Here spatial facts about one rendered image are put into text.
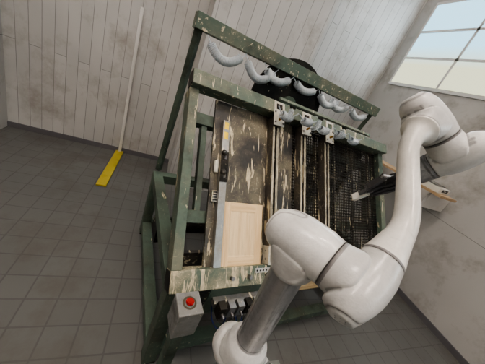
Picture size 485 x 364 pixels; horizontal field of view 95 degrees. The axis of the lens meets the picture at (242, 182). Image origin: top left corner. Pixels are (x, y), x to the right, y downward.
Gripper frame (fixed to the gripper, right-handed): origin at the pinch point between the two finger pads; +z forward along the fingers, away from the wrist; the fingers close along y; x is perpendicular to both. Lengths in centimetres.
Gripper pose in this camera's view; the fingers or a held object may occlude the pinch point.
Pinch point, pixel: (360, 194)
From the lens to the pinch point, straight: 106.7
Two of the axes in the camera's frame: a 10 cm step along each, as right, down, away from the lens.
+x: -0.8, 8.2, -5.7
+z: -5.8, 4.2, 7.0
